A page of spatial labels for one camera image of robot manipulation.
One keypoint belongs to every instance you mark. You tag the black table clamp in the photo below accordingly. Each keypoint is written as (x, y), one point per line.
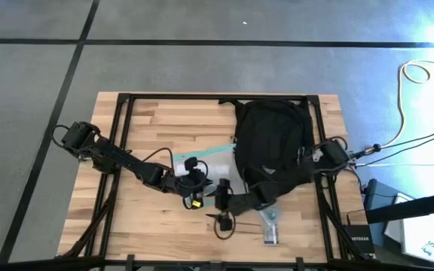
(300, 262)
(129, 261)

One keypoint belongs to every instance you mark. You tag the black diagonal support beam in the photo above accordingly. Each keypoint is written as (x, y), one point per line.
(409, 207)

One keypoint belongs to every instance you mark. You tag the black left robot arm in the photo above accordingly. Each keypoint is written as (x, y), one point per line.
(119, 156)

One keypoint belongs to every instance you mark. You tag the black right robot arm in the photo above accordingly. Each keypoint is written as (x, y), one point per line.
(335, 152)

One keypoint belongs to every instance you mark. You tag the white box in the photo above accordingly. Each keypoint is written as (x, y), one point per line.
(428, 237)

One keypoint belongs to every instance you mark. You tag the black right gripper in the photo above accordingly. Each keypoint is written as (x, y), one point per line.
(226, 205)

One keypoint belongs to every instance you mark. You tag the grey-blue case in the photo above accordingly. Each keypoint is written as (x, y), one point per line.
(379, 192)

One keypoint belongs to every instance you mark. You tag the grey metal mounting plate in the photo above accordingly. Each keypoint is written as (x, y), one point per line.
(316, 154)

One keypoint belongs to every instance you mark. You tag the black Netgear box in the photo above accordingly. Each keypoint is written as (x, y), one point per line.
(360, 239)

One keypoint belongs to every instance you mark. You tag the black backpack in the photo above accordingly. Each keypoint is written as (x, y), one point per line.
(273, 128)

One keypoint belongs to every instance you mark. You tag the white mesh pouch teal trim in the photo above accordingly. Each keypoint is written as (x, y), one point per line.
(220, 165)

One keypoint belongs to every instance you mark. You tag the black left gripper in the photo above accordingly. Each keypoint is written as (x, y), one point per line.
(192, 182)

